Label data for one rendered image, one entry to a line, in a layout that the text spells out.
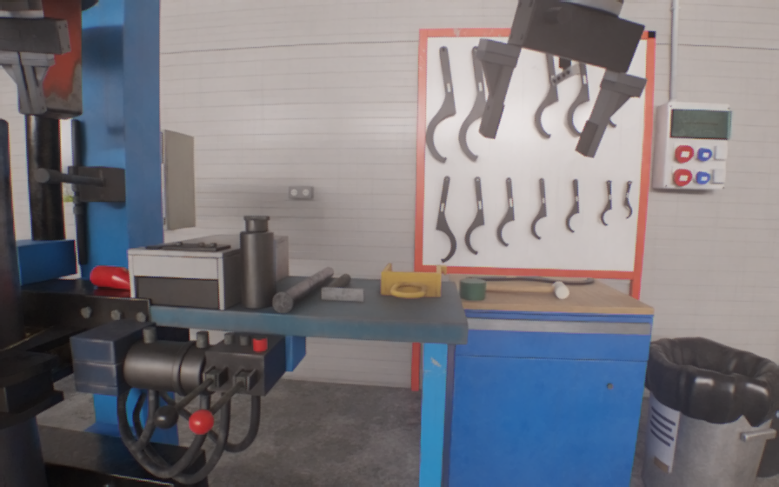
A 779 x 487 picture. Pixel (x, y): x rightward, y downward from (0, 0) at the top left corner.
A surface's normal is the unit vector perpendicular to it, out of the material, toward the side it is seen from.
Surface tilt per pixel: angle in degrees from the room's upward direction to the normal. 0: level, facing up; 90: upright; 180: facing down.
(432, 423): 90
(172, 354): 34
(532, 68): 90
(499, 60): 114
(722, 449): 93
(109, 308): 90
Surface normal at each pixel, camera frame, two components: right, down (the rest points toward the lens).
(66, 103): 0.85, 0.07
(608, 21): 0.08, 0.50
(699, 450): -0.68, 0.12
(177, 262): -0.11, 0.11
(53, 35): 0.34, 0.52
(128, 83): 0.99, 0.03
